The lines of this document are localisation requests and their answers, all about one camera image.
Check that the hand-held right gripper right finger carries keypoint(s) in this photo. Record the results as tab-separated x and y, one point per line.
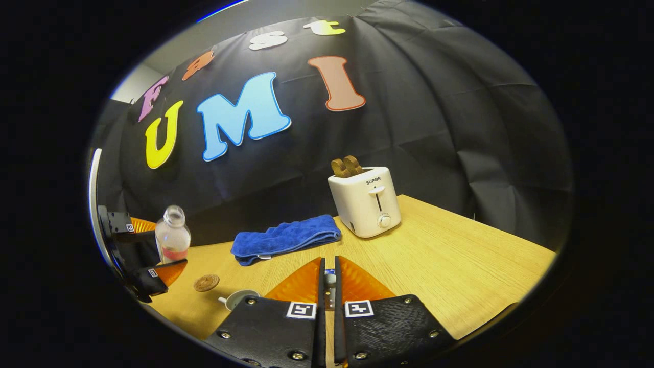
338	332

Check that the white toaster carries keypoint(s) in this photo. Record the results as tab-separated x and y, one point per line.
363	207

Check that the round brown coaster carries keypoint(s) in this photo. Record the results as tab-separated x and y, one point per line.
206	282

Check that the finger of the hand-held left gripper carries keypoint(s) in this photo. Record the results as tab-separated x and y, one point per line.
138	250
153	281

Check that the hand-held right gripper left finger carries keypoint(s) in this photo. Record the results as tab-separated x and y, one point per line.
321	332

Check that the clear plastic water bottle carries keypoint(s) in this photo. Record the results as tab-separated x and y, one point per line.
173	237

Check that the black backdrop cloth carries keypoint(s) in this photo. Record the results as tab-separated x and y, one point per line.
434	112

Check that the white blue teacup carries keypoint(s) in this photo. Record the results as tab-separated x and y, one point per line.
239	299

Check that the folded blue towel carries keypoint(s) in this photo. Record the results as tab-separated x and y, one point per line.
286	237

